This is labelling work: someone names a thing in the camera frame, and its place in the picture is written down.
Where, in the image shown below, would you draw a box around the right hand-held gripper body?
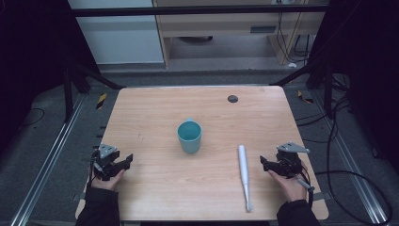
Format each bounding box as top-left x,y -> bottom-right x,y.
275,141 -> 311,179

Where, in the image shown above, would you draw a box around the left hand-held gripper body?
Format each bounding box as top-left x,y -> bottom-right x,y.
89,143 -> 121,182

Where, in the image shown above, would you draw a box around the teal cup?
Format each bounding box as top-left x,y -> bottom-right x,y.
176,117 -> 203,155

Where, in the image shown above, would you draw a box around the person's left hand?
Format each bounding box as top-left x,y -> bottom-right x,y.
89,169 -> 126,193

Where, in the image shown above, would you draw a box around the person's right hand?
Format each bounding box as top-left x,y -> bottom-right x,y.
267,163 -> 311,203

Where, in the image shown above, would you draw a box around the yellow black striped tape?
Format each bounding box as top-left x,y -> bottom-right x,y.
95,92 -> 108,111
296,89 -> 314,105

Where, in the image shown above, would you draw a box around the black metal stand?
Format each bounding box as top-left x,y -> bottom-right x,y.
61,57 -> 127,124
268,61 -> 336,120

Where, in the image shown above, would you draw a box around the black curtain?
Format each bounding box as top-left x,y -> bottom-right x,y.
0,0 -> 100,153
308,0 -> 399,177

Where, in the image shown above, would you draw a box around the white cabinet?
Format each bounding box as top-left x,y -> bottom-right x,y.
67,0 -> 166,66

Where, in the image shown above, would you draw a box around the light wooden desk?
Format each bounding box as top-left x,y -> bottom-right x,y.
152,0 -> 331,68

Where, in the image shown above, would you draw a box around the right gripper cable with plug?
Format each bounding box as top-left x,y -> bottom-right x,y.
295,163 -> 316,208

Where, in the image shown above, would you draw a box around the long black floor cable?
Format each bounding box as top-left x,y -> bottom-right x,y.
295,93 -> 394,226

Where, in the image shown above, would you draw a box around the aluminium floor rail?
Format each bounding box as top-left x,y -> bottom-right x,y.
309,89 -> 391,226
9,93 -> 87,226

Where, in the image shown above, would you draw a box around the thin black floor cable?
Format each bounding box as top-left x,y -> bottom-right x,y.
19,107 -> 46,129

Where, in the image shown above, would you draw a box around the hanging black cables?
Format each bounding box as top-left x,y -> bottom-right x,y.
274,0 -> 316,64

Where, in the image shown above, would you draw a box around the black horizontal frame bar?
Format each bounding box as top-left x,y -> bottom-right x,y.
71,4 -> 329,18

